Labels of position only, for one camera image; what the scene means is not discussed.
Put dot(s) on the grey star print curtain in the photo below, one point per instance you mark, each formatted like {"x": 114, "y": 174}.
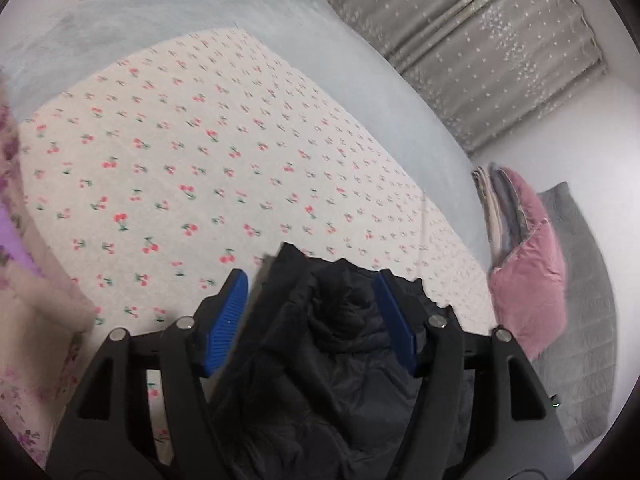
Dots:
{"x": 475, "y": 35}

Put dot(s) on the black quilted jacket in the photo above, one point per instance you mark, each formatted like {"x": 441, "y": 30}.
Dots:
{"x": 325, "y": 360}

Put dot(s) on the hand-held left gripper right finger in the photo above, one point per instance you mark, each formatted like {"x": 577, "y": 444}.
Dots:
{"x": 397, "y": 325}

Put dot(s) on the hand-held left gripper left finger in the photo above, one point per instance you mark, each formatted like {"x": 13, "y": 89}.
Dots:
{"x": 227, "y": 317}

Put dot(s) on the grey quilted pillow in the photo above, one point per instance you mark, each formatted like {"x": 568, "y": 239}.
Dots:
{"x": 585, "y": 335}

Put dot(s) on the light blue plush blanket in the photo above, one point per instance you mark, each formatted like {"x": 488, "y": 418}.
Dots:
{"x": 125, "y": 15}

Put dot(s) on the pink velvet pillow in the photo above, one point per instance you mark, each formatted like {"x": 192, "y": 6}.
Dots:
{"x": 530, "y": 285}

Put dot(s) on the pink floral cloth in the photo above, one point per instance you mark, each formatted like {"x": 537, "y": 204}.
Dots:
{"x": 30, "y": 340}

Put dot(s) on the beige folded blanket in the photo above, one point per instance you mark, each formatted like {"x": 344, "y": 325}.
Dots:
{"x": 487, "y": 210}

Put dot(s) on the purple cloth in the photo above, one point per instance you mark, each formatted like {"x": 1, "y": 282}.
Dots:
{"x": 12, "y": 240}

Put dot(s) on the cherry print bed sheet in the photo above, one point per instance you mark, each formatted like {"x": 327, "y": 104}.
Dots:
{"x": 200, "y": 150}

